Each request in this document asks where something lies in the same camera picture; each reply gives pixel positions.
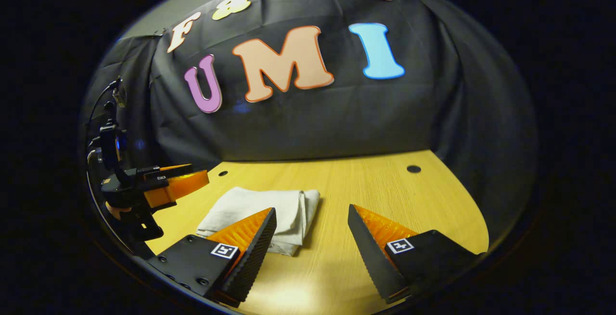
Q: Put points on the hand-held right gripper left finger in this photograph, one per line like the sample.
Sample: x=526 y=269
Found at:
x=255 y=257

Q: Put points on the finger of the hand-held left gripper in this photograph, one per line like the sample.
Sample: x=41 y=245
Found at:
x=185 y=185
x=173 y=168

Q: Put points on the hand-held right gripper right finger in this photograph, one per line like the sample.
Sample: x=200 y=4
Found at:
x=370 y=257

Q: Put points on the white jeans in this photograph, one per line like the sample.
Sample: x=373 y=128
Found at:
x=250 y=204

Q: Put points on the black backdrop cloth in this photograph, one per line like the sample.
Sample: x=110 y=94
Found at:
x=313 y=122

